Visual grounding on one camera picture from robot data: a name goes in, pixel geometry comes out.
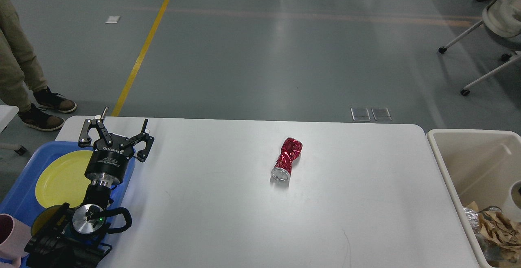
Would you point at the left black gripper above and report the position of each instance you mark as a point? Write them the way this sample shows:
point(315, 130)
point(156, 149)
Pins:
point(110, 162)

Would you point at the yellow plate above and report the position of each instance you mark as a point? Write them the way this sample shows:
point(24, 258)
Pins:
point(64, 181)

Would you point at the pink mug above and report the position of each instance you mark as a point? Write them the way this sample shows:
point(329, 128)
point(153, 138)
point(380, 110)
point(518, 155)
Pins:
point(14, 236)

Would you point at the crushed red can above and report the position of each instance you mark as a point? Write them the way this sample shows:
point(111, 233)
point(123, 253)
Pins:
point(290, 151)

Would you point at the aluminium foil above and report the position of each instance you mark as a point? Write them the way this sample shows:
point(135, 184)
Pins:
point(490, 250)

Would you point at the brown paper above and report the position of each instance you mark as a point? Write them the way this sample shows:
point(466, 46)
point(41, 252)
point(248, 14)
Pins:
point(498, 229)

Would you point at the white paper cup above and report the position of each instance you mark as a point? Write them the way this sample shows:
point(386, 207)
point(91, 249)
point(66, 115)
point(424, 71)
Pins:
point(511, 206)

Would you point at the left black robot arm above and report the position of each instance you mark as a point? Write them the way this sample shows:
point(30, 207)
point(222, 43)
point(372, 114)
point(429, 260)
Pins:
point(72, 237)

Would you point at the blue plastic tray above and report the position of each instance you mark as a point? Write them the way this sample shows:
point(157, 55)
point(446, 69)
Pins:
point(32, 193)

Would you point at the white floor marker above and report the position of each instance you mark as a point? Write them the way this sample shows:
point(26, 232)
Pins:
point(114, 19)

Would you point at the person in khaki trousers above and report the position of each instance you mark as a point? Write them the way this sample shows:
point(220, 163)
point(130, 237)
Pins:
point(22, 81)

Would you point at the floor socket plate left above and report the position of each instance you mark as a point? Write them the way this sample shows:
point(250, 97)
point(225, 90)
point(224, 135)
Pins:
point(360, 114)

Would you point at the floor socket plate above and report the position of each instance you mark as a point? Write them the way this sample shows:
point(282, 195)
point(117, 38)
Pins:
point(360, 114)
point(381, 114)

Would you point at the floor socket plate right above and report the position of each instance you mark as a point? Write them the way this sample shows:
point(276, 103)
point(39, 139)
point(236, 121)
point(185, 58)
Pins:
point(381, 114)

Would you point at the beige plastic bin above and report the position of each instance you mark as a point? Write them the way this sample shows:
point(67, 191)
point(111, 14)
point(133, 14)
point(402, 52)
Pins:
point(478, 166)

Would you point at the white office chair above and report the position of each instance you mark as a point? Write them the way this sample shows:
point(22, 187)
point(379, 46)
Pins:
point(502, 21)

